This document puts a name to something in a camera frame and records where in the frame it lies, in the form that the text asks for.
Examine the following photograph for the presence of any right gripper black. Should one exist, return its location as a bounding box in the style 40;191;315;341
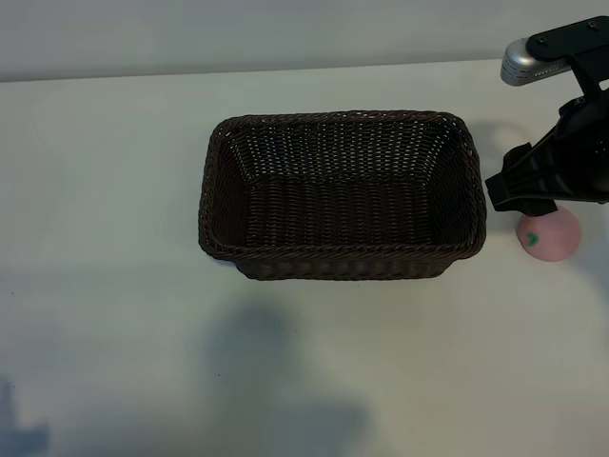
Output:
484;92;609;218

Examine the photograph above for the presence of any pink peach with green leaf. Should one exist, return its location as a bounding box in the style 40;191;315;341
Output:
517;209;582;262

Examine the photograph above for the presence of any dark brown wicker basket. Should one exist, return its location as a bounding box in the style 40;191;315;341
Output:
197;109;489;283

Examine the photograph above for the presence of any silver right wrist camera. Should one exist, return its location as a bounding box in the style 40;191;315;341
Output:
499;36;570;87

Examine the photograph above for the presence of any black right camera mount bracket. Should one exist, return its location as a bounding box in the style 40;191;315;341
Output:
525;15;609;104

